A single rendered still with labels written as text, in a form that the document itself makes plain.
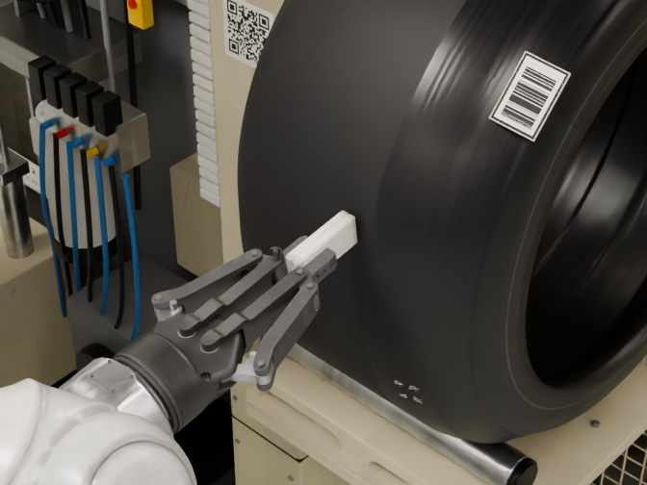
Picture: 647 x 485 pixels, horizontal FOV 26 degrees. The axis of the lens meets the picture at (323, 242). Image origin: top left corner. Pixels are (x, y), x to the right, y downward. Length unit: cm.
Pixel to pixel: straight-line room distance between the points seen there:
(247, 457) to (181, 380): 88
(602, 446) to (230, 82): 58
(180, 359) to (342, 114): 26
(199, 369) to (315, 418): 50
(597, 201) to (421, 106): 56
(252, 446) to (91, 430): 108
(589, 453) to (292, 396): 34
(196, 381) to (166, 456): 24
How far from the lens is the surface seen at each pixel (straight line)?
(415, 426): 147
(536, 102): 110
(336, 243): 115
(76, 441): 82
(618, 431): 164
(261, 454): 189
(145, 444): 81
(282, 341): 108
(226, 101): 157
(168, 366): 104
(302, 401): 156
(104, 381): 103
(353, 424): 153
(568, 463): 160
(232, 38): 152
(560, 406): 139
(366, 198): 116
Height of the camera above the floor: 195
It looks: 38 degrees down
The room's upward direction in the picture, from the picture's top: straight up
